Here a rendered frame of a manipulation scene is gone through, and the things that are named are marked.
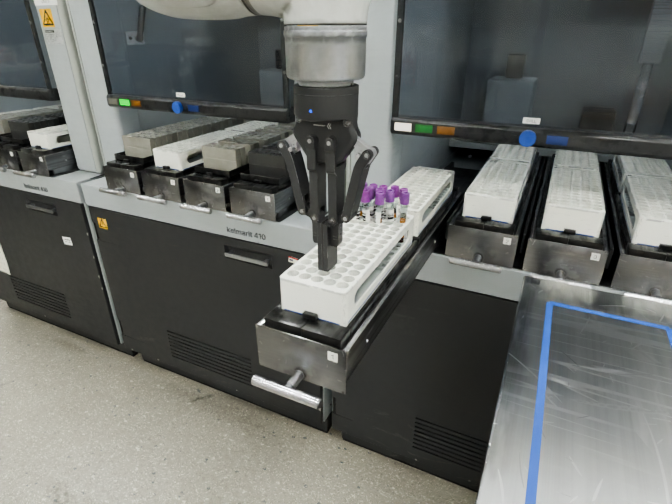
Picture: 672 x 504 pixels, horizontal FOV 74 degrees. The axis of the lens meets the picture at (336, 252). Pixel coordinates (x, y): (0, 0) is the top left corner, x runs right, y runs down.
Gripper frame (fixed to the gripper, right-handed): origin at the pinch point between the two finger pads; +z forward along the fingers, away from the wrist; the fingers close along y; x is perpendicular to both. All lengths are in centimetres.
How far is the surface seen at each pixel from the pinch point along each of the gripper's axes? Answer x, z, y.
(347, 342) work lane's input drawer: 6.1, 10.1, -5.9
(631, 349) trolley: -5.4, 8.5, -37.7
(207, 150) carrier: -45, 3, 59
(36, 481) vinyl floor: 9, 90, 90
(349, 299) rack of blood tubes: 3.6, 5.3, -4.9
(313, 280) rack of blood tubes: 2.7, 4.5, 0.8
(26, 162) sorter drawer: -37, 13, 130
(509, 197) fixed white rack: -43.6, 4.5, -18.7
